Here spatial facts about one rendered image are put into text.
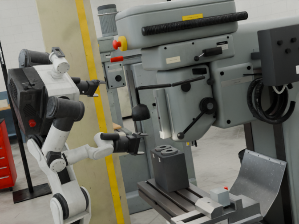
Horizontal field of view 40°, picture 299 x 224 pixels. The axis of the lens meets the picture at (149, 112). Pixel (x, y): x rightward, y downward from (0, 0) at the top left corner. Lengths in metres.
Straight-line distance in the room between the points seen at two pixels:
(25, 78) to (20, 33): 8.65
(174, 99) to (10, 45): 9.11
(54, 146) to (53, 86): 0.28
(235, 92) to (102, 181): 2.03
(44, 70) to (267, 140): 1.12
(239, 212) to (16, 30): 9.38
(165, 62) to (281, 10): 6.40
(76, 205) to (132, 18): 1.06
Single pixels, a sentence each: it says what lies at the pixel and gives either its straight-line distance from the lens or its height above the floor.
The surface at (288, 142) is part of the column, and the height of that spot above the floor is 1.23.
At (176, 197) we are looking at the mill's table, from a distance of 2.09.
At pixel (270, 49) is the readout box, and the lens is 1.56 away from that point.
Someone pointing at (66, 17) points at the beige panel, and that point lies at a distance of 3.40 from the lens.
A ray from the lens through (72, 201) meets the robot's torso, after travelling 2.20.
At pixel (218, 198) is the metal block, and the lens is 1.67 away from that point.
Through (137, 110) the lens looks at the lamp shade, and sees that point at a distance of 1.60.
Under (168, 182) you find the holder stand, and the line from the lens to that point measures 2.14.
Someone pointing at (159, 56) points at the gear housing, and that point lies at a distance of 1.62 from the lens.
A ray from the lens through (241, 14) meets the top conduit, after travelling 1.73.
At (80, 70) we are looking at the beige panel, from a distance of 3.39.
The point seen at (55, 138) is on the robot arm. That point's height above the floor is 1.39.
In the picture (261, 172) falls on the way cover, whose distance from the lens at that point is 2.03.
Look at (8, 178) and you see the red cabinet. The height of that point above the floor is 0.22.
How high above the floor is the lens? 1.74
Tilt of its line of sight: 9 degrees down
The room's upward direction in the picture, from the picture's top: 10 degrees counter-clockwise
